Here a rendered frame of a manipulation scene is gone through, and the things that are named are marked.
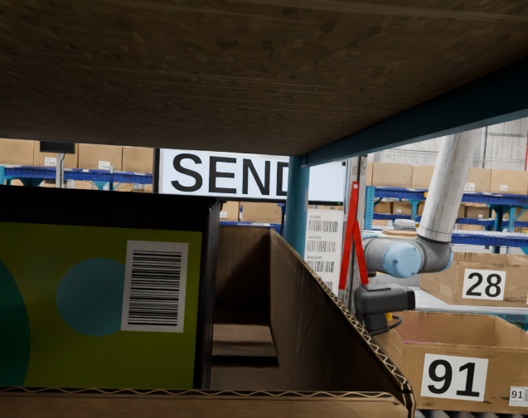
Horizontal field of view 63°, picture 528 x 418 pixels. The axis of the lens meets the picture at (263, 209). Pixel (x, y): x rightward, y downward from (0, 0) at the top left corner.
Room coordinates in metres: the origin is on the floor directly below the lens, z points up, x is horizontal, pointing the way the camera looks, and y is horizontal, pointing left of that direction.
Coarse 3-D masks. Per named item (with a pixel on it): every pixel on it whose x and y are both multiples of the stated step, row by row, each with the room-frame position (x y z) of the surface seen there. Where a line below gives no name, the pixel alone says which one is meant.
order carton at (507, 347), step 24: (408, 312) 1.35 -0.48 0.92; (432, 312) 1.35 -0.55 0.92; (384, 336) 1.22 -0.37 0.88; (408, 336) 1.35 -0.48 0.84; (432, 336) 1.35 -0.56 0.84; (456, 336) 1.35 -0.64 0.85; (480, 336) 1.35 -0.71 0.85; (504, 336) 1.30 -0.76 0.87; (408, 360) 1.06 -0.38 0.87; (504, 360) 1.06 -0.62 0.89; (504, 384) 1.06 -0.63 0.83; (432, 408) 1.06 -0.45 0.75; (456, 408) 1.06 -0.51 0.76; (480, 408) 1.06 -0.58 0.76; (504, 408) 1.06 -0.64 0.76
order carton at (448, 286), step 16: (464, 256) 1.88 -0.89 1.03; (480, 256) 1.89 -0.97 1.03; (496, 256) 1.89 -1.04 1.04; (512, 256) 1.86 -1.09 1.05; (448, 272) 1.63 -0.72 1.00; (464, 272) 1.58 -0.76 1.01; (512, 272) 1.59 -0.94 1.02; (432, 288) 1.75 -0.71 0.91; (448, 288) 1.62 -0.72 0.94; (512, 288) 1.60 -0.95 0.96; (448, 304) 1.61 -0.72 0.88; (464, 304) 1.58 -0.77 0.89; (480, 304) 1.59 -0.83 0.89; (496, 304) 1.59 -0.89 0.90; (512, 304) 1.60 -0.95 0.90
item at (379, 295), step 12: (360, 288) 0.93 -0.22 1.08; (372, 288) 0.90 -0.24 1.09; (384, 288) 0.90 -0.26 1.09; (396, 288) 0.90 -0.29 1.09; (408, 288) 0.91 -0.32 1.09; (360, 300) 0.90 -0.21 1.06; (372, 300) 0.88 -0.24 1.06; (384, 300) 0.89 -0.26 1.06; (396, 300) 0.89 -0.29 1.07; (408, 300) 0.89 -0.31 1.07; (372, 312) 0.89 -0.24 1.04; (384, 312) 0.89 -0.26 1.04; (372, 324) 0.90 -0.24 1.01; (384, 324) 0.90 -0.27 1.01
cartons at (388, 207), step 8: (376, 208) 10.43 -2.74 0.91; (384, 208) 10.44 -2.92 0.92; (392, 208) 10.48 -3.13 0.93; (400, 208) 10.44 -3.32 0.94; (408, 208) 10.46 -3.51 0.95; (464, 208) 10.56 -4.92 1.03; (472, 208) 10.57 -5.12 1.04; (480, 208) 10.59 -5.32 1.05; (488, 208) 10.61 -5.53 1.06; (520, 208) 10.66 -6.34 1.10; (464, 216) 10.66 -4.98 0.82; (472, 216) 10.57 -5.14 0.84; (480, 216) 10.59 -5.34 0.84; (488, 216) 10.62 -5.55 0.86; (520, 216) 10.66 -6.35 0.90
